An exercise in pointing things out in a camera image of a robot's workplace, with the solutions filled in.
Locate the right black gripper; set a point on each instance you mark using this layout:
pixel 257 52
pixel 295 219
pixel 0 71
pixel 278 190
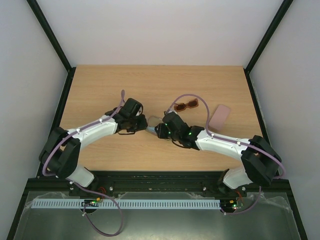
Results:
pixel 160 130

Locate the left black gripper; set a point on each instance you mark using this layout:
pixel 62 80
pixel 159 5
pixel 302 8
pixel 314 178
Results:
pixel 143 125

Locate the blue cleaning cloth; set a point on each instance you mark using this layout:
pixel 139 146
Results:
pixel 151 130

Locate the brown rectangular sunglasses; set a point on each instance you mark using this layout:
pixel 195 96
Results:
pixel 179 107

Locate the pink glasses case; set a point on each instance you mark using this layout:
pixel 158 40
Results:
pixel 219 117

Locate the brown plaid glasses case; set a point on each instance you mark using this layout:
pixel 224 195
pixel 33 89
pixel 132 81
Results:
pixel 153 121

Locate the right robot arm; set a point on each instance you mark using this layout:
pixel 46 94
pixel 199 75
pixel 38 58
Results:
pixel 259 161

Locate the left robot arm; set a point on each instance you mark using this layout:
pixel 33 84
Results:
pixel 60 154

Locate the metal floor plate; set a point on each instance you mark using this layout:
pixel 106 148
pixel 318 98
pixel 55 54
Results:
pixel 263 216

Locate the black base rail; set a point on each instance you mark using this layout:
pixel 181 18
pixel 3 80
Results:
pixel 114 183

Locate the light blue cable duct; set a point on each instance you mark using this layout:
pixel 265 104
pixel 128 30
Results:
pixel 129 204

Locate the left black frame post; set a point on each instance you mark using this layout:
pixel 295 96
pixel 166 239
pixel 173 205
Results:
pixel 42 20

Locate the black frame post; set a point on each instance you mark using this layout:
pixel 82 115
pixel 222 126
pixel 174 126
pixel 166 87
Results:
pixel 42 20
pixel 281 12

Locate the right black frame post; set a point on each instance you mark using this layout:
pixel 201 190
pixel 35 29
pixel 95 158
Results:
pixel 281 12

